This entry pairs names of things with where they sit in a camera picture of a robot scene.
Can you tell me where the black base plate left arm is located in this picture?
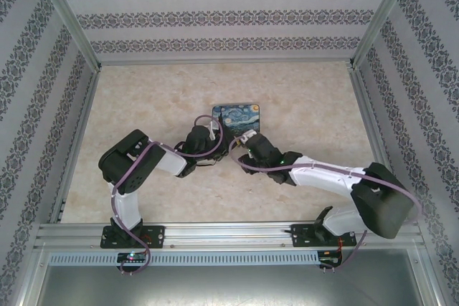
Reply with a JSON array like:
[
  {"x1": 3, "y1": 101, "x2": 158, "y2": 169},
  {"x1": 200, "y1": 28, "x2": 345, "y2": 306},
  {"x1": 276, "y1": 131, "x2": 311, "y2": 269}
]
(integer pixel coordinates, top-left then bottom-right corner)
[{"x1": 100, "y1": 224, "x2": 166, "y2": 250}]

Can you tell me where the black base plate right arm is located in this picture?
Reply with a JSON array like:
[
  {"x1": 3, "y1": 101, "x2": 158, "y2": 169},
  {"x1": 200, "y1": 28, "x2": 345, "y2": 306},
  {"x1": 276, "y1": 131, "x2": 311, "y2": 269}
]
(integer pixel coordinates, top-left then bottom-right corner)
[{"x1": 291, "y1": 223, "x2": 359, "y2": 249}]

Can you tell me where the starry night painting tile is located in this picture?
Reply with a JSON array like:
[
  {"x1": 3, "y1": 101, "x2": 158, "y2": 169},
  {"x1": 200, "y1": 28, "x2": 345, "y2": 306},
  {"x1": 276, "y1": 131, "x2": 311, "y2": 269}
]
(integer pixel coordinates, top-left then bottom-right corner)
[{"x1": 211, "y1": 103, "x2": 262, "y2": 138}]

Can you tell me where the grey sheet metal panel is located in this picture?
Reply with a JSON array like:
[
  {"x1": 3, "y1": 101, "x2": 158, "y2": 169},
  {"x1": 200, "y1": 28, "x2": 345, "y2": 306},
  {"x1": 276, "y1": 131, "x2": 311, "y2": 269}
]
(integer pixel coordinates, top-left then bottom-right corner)
[{"x1": 21, "y1": 243, "x2": 444, "y2": 306}]

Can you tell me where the circuit board with green light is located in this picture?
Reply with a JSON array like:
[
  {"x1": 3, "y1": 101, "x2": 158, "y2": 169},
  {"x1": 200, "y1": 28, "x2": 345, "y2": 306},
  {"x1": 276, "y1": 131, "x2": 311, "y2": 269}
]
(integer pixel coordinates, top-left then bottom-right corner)
[{"x1": 117, "y1": 252, "x2": 149, "y2": 264}]

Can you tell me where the aluminium frame crossbar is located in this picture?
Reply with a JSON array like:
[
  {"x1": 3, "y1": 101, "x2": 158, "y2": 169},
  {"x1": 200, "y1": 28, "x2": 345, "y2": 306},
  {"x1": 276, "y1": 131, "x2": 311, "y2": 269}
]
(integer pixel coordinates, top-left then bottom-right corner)
[{"x1": 99, "y1": 57, "x2": 354, "y2": 67}]

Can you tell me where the aluminium mounting rail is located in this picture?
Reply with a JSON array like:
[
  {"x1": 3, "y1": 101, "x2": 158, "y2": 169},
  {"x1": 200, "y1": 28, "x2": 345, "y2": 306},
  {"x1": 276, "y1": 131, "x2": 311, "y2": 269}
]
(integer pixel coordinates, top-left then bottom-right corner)
[{"x1": 34, "y1": 222, "x2": 421, "y2": 250}]

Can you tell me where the slotted grey cable duct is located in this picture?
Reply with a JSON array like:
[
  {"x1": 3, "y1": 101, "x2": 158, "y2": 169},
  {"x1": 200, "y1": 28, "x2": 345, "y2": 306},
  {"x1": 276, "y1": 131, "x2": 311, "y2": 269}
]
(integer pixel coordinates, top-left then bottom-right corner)
[{"x1": 47, "y1": 250, "x2": 321, "y2": 267}]

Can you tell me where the circuit board with red wires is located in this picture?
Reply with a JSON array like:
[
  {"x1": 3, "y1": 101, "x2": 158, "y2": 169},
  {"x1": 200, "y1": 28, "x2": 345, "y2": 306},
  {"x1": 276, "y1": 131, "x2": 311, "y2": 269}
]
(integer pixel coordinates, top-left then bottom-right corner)
[{"x1": 318, "y1": 249, "x2": 343, "y2": 268}]

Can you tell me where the aluminium frame post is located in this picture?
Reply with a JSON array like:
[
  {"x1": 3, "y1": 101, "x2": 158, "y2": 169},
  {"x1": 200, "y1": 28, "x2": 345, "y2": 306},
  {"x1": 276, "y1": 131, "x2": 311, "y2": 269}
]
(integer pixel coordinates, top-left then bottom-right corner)
[
  {"x1": 348, "y1": 0, "x2": 420, "y2": 70},
  {"x1": 31, "y1": 0, "x2": 104, "y2": 72}
]

